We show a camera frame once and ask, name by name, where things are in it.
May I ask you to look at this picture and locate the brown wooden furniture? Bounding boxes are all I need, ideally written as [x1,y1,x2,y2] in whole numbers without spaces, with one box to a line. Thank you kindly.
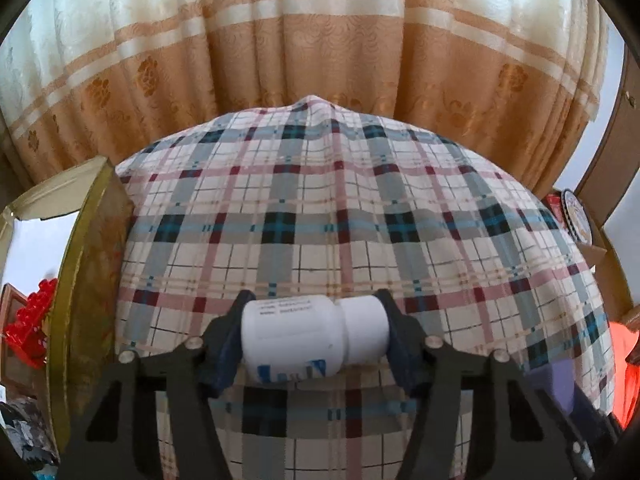
[574,42,640,311]

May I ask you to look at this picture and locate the white paper sheet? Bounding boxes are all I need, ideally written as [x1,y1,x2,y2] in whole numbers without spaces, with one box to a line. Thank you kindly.
[10,212,78,286]

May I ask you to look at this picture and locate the red building block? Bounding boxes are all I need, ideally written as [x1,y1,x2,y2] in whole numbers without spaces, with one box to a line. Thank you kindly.
[4,277,57,370]

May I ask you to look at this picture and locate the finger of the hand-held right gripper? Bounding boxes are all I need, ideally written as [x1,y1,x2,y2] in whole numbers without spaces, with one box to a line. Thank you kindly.
[572,385,623,443]

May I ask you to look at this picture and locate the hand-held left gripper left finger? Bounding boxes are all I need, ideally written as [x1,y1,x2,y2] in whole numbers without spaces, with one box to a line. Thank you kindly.
[57,290,257,480]

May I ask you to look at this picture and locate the plaid tablecloth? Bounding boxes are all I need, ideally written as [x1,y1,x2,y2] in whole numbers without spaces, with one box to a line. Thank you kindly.
[114,94,613,480]

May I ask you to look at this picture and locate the round printed plate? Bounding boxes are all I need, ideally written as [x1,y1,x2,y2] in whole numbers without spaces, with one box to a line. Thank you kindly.
[560,189,594,248]

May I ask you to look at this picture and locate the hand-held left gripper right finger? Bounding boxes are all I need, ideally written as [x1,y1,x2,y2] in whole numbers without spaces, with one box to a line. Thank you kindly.
[372,288,596,480]

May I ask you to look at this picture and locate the white pill bottle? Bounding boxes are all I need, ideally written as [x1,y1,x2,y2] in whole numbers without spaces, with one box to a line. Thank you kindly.
[240,294,391,386]

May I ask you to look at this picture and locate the cream orange curtain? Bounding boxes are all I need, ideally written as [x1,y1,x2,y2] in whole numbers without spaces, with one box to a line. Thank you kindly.
[0,0,616,201]

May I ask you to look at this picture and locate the cardboard box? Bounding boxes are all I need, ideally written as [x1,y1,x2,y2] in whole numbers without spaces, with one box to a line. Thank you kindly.
[575,230,640,332]

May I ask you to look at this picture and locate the purple box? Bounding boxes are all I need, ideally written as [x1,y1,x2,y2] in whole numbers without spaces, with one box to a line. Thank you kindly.
[525,354,588,413]

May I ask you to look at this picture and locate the orange plastic item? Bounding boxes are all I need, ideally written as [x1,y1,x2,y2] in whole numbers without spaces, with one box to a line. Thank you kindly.
[606,320,640,431]

